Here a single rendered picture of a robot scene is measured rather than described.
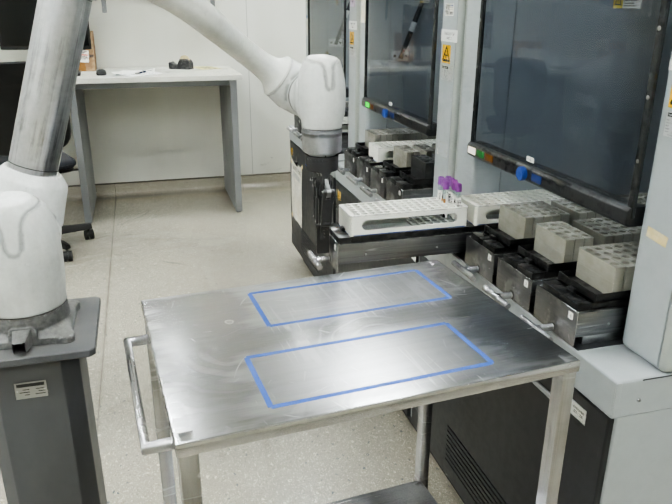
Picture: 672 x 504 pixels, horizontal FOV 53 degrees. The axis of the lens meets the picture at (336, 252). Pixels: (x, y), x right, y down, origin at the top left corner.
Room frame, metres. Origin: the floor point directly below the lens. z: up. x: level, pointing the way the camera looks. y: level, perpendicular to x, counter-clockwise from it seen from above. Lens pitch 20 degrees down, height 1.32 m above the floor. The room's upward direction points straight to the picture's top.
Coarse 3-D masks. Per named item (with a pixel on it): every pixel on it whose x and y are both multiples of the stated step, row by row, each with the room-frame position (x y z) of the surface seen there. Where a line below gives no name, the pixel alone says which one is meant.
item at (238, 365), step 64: (192, 320) 1.01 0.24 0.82; (256, 320) 1.02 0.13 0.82; (320, 320) 1.02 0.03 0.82; (384, 320) 1.02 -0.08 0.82; (448, 320) 1.02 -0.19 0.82; (512, 320) 1.02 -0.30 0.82; (192, 384) 0.81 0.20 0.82; (256, 384) 0.81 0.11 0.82; (320, 384) 0.81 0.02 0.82; (384, 384) 0.82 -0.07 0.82; (448, 384) 0.82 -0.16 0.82; (512, 384) 0.84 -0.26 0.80; (192, 448) 0.68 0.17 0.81
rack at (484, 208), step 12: (504, 192) 1.67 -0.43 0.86; (516, 192) 1.67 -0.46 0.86; (528, 192) 1.67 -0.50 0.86; (540, 192) 1.68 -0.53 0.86; (468, 204) 1.58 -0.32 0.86; (480, 204) 1.57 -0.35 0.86; (492, 204) 1.56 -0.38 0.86; (468, 216) 1.58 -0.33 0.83; (480, 216) 1.55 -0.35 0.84; (492, 216) 1.65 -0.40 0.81
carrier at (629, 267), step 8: (592, 248) 1.21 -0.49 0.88; (600, 248) 1.21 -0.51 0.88; (608, 256) 1.17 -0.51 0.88; (616, 256) 1.17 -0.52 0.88; (624, 264) 1.13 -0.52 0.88; (632, 264) 1.13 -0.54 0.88; (624, 272) 1.12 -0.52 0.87; (632, 272) 1.12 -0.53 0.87; (624, 280) 1.12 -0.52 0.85; (632, 280) 1.12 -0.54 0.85; (624, 288) 1.12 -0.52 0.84
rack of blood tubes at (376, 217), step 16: (352, 208) 1.52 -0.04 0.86; (368, 208) 1.53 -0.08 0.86; (384, 208) 1.52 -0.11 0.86; (400, 208) 1.53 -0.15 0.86; (416, 208) 1.53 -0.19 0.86; (432, 208) 1.53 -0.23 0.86; (448, 208) 1.53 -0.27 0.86; (464, 208) 1.54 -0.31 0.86; (352, 224) 1.46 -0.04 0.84; (368, 224) 1.57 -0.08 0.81; (384, 224) 1.57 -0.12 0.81; (400, 224) 1.58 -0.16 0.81; (416, 224) 1.56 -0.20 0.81; (432, 224) 1.52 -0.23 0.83; (448, 224) 1.53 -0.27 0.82; (464, 224) 1.54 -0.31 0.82
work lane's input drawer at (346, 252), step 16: (336, 224) 1.55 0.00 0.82; (336, 240) 1.46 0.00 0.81; (352, 240) 1.45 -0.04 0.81; (368, 240) 1.46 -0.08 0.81; (384, 240) 1.46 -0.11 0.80; (400, 240) 1.47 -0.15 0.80; (416, 240) 1.48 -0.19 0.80; (432, 240) 1.50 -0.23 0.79; (448, 240) 1.51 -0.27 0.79; (464, 240) 1.52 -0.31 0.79; (336, 256) 1.44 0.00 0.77; (352, 256) 1.44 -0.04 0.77; (368, 256) 1.45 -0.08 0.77; (384, 256) 1.46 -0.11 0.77; (400, 256) 1.47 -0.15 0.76; (416, 256) 1.49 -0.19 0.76
